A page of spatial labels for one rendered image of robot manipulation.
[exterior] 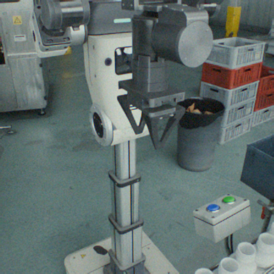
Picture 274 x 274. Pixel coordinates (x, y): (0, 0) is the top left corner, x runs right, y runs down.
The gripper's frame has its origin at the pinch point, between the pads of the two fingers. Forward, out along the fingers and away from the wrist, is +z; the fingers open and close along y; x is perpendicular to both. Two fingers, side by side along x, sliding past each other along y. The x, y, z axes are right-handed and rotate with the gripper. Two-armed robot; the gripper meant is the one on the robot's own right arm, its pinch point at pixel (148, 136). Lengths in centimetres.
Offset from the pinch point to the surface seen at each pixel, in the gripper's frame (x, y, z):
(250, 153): 85, -35, 49
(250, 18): 1061, -804, 83
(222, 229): 21.6, 3.4, 31.1
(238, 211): 28.0, 2.5, 28.9
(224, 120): 208, -156, 108
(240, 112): 238, -160, 107
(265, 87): 291, -169, 86
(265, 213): 38, 5, 33
